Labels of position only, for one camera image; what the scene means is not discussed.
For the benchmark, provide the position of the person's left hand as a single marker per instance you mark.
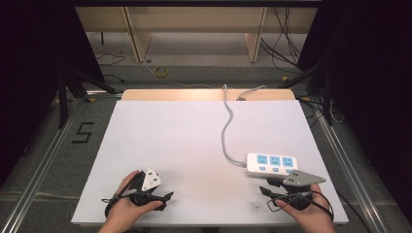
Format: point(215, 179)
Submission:
point(124, 212)

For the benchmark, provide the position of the dark curtain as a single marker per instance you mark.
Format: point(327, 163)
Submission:
point(35, 64)
point(372, 81)

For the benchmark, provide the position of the person's right hand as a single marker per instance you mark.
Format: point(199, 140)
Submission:
point(312, 210)

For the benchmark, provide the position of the black metal stand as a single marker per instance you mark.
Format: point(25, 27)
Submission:
point(63, 97)
point(327, 97)

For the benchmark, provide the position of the yellow tape roll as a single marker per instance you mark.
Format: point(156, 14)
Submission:
point(161, 72)

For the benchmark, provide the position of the metal floor rail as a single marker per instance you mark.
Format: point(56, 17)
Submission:
point(42, 165)
point(353, 171)

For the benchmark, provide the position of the white power strip blue sockets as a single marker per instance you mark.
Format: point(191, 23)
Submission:
point(272, 165)

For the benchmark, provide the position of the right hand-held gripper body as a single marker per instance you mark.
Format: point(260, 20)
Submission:
point(302, 178)

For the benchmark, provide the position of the light wooden shelf unit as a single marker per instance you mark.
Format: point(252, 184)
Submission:
point(139, 42)

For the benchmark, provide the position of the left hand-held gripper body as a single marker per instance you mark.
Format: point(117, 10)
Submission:
point(151, 179)

